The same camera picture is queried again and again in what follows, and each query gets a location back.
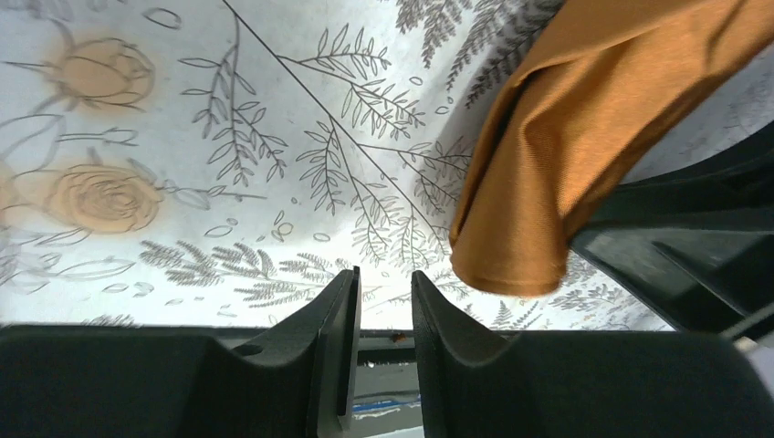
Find orange cloth napkin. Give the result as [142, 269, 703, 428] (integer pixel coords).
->
[450, 0, 773, 297]

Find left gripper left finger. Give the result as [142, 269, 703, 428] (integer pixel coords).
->
[1, 267, 361, 437]

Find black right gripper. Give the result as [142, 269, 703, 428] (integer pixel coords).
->
[570, 125, 773, 339]

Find floral tablecloth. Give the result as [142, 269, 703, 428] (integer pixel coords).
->
[0, 0, 774, 332]

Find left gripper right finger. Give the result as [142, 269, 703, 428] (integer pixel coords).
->
[412, 271, 773, 437]

